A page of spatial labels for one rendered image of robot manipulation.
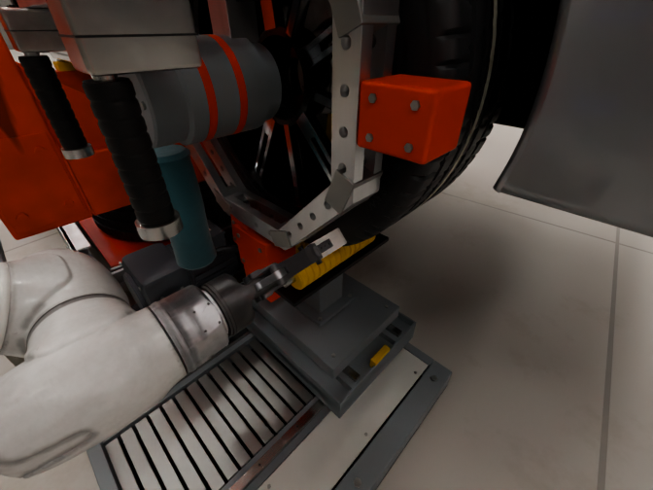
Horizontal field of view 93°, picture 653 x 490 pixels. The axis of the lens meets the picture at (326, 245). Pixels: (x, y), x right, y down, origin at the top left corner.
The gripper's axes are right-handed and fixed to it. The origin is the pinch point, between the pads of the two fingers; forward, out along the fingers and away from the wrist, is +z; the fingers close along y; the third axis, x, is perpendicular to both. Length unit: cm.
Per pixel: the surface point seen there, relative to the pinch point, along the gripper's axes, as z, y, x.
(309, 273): 2.0, -12.8, -3.4
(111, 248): -19, -90, 38
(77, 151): -21.9, -16.9, 34.2
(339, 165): -0.7, 12.4, 8.1
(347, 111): -1.0, 18.1, 12.0
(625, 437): 56, -2, -89
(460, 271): 92, -47, -43
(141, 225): -23.3, 6.2, 11.6
